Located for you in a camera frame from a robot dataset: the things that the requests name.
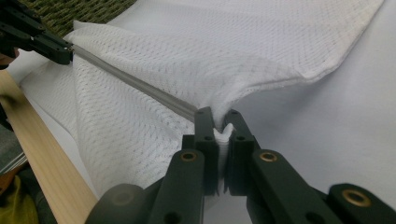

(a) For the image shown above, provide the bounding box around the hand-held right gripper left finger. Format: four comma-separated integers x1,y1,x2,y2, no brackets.
181,105,220,197

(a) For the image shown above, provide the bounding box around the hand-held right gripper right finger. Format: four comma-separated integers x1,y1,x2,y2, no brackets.
221,108,262,197

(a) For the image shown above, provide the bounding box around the white foam board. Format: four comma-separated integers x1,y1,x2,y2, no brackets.
6,0,396,224

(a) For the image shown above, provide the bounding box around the green woven basket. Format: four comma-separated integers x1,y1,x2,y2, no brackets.
18,0,138,38

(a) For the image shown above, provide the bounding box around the silver metal bar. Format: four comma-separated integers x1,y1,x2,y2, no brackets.
0,151,29,175

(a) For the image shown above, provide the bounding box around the white mesh laundry bag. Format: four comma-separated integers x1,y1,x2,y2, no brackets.
18,0,386,200

